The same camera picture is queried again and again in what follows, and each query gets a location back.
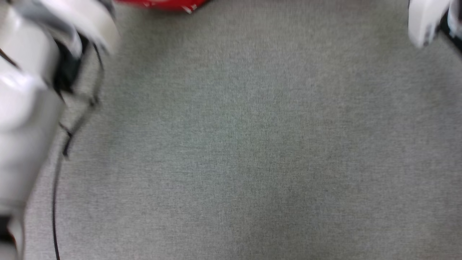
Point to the grey fabric sofa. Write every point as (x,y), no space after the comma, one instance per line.
(252,144)

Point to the red garment with white stripes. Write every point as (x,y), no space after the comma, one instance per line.
(162,3)

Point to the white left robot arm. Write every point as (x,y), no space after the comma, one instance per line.
(25,126)

